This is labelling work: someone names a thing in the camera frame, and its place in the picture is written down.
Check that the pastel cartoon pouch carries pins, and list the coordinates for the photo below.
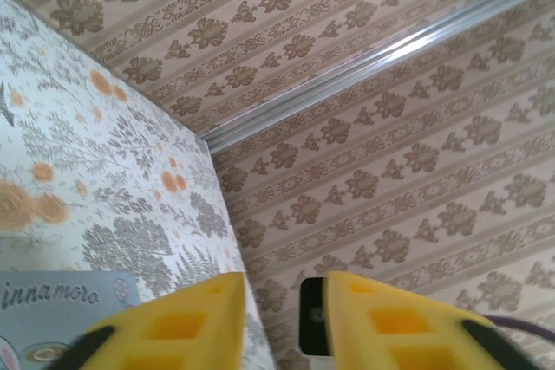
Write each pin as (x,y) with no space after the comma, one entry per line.
(52,318)

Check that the silver metal strip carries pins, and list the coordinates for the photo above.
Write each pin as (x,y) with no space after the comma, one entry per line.
(347,75)

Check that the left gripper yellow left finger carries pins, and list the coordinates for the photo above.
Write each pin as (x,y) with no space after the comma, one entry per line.
(195,335)

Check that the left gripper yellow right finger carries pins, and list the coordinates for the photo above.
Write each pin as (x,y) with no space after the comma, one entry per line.
(390,335)

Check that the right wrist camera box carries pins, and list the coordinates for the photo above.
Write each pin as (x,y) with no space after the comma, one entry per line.
(314,322)

